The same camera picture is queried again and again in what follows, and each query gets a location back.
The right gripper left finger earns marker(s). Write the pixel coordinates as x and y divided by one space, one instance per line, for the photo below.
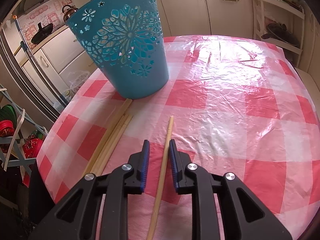
97 206

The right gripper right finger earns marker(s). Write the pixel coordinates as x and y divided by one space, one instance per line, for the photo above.
223 207

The floral waste bin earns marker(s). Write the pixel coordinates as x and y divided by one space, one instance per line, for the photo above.
77 79

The black pan on cart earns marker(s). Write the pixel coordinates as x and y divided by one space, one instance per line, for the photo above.
280 32

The black wok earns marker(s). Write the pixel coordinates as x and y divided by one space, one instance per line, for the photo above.
42 33

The blue perforated plastic basket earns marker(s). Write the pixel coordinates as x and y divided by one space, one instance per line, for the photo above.
124 39

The white rolling shelf cart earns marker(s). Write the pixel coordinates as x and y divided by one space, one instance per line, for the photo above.
278 11

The copper kettle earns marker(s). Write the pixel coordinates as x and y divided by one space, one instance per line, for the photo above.
68 11

